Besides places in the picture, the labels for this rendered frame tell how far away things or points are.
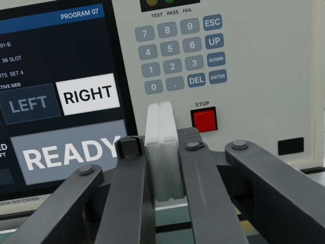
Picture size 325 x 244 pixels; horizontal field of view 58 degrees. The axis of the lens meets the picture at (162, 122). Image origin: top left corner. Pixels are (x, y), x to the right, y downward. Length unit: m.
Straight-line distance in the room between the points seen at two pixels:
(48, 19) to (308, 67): 0.22
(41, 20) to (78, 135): 0.10
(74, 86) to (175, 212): 0.14
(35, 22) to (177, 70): 0.12
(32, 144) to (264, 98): 0.21
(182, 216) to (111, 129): 0.10
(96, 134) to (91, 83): 0.05
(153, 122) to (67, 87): 0.13
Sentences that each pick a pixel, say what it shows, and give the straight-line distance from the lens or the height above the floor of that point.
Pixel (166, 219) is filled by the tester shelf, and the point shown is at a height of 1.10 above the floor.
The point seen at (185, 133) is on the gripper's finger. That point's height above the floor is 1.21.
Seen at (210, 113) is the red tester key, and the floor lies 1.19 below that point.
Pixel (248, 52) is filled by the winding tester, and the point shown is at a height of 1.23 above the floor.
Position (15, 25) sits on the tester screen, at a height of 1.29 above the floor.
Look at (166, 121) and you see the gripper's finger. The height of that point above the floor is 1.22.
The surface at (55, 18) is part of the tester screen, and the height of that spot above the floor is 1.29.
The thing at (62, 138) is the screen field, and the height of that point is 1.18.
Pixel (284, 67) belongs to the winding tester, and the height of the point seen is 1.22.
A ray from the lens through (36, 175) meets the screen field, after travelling 0.31.
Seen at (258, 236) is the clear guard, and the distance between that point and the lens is 0.31.
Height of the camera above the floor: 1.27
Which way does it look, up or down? 18 degrees down
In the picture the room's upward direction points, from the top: 9 degrees counter-clockwise
